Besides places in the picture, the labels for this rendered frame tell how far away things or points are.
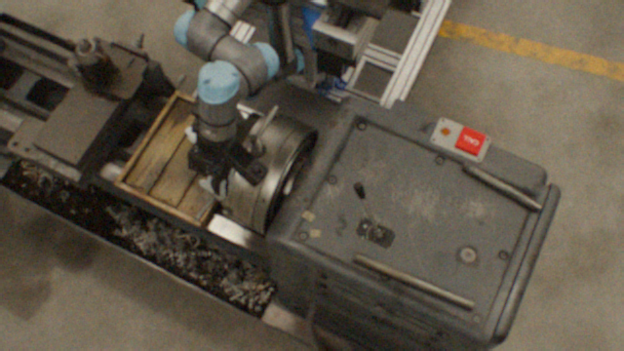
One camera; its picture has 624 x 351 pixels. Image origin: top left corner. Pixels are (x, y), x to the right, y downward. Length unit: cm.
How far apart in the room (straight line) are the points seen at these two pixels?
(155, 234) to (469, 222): 113
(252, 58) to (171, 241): 107
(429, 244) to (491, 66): 189
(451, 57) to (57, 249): 204
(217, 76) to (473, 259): 71
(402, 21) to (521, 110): 70
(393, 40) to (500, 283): 173
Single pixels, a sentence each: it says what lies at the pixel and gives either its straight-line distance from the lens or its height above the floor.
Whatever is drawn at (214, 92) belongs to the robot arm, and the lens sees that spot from 119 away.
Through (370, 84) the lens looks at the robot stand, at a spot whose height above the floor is 21.
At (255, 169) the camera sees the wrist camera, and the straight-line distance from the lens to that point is 132.
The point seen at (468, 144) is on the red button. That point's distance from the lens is 158.
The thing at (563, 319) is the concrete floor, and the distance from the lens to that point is 288.
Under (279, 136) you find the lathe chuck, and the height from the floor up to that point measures 123.
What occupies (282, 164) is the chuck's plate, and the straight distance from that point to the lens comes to 155.
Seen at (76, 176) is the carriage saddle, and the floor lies 93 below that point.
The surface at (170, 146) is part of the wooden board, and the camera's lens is 201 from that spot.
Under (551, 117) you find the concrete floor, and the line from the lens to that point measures 320.
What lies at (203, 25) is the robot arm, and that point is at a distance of 133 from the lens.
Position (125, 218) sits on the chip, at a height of 57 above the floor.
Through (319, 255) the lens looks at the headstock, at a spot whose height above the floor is 125.
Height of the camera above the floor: 265
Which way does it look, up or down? 68 degrees down
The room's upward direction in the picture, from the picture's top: 1 degrees counter-clockwise
